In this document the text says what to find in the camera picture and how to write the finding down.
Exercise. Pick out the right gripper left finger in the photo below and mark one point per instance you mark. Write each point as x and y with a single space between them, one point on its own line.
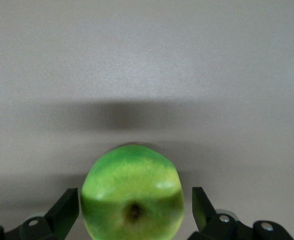
59 220

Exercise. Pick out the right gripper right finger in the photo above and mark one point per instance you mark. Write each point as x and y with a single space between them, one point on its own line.
212 225

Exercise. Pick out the green apple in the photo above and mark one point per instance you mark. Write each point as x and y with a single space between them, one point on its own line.
132 190

